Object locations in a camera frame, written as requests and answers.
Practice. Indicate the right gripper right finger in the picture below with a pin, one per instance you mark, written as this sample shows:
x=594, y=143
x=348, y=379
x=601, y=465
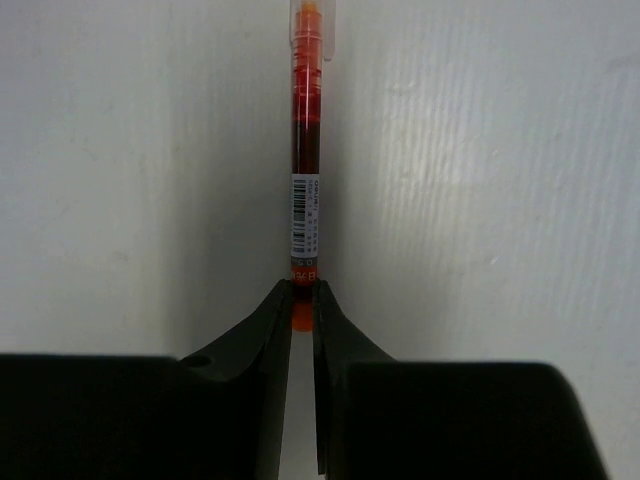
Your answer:
x=337, y=344

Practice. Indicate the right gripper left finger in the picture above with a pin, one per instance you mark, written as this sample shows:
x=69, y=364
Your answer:
x=247, y=369

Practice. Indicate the orange pen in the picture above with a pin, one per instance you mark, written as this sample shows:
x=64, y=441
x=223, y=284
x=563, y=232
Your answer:
x=312, y=39

